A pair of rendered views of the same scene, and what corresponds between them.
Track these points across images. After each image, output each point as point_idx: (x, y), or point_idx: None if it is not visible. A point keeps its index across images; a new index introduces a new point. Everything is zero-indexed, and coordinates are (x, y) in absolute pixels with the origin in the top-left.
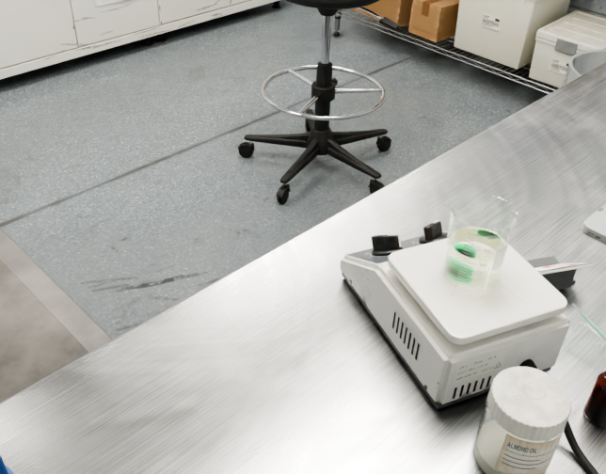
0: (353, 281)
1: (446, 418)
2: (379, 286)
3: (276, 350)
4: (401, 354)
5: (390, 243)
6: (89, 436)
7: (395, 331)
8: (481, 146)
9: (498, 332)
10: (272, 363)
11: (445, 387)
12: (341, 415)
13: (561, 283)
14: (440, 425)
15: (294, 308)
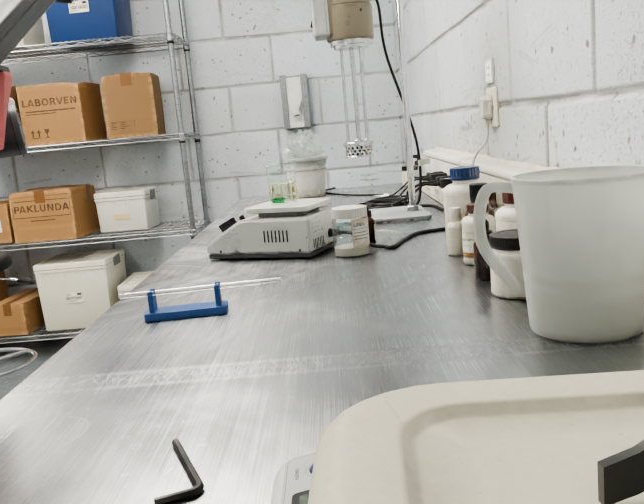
0: (223, 249)
1: (316, 258)
2: (246, 228)
3: (216, 273)
4: (276, 251)
5: (232, 221)
6: (171, 302)
7: (267, 242)
8: (208, 233)
9: (316, 205)
10: (221, 274)
11: (310, 238)
12: (275, 269)
13: None
14: (317, 259)
15: (203, 268)
